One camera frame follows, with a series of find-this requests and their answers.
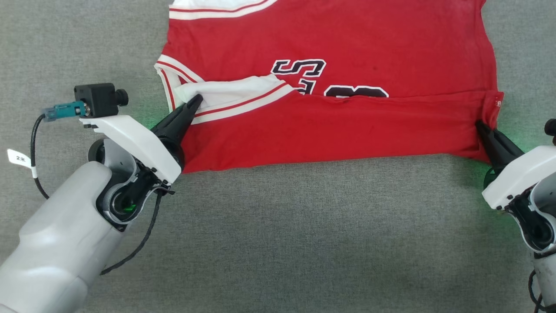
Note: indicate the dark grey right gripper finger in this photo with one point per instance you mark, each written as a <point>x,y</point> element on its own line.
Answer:
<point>497,145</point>

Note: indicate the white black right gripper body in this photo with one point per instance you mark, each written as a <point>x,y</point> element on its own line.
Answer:
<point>521,174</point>

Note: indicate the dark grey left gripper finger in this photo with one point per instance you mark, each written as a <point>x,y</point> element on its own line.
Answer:
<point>176,126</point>

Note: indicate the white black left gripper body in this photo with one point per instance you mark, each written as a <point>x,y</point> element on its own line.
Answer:
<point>130,139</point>

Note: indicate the red white basketball jersey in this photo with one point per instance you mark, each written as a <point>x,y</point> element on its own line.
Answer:
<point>347,126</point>

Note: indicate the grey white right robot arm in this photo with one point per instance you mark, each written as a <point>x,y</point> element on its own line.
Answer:
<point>548,282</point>

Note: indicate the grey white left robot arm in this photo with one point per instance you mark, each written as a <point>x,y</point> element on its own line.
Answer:
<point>56,234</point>

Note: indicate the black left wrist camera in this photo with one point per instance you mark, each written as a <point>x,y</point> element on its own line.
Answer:
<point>97,99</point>

